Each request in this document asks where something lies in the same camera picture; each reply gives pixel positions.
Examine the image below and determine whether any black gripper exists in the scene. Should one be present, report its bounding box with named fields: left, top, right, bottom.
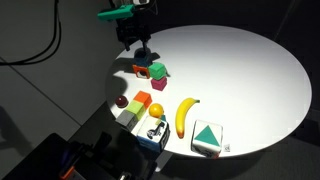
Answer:
left=115, top=17, right=152, bottom=55

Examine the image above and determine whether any blue block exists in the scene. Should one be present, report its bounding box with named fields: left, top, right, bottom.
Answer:
left=133, top=47, right=154, bottom=68

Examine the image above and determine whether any pink block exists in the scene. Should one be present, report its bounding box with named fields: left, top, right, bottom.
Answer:
left=150, top=76, right=169, bottom=92

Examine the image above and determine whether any orange wooden block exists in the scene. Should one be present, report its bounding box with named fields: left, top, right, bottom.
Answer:
left=132, top=90, right=154, bottom=110

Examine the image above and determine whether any lime green wooden block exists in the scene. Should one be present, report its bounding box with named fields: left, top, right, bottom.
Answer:
left=125, top=100, right=147, bottom=121

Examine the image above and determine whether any grey wooden block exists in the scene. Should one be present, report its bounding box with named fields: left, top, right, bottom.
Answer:
left=115, top=109, right=140, bottom=132

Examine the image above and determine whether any black white patterned plush cube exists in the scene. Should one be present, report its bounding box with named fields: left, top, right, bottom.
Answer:
left=136, top=114, right=171, bottom=153

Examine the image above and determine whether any plush cube with teal triangle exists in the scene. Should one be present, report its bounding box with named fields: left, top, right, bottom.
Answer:
left=190, top=118, right=224, bottom=159

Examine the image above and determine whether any dark red ball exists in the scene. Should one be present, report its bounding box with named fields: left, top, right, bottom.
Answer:
left=114, top=94, right=130, bottom=109

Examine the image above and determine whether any yellow orange ball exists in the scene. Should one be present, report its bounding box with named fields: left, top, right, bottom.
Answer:
left=148, top=102, right=165, bottom=119

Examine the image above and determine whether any yellow banana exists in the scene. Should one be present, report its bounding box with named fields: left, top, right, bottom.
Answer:
left=175, top=96, right=201, bottom=140

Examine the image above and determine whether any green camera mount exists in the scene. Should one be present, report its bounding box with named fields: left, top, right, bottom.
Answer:
left=96, top=3, right=136, bottom=22

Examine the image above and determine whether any black cable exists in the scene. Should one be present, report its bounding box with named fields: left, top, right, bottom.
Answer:
left=0, top=0, right=63, bottom=66

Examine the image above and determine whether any dark camera stand equipment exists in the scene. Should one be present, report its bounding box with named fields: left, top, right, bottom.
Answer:
left=0, top=131, right=158, bottom=180

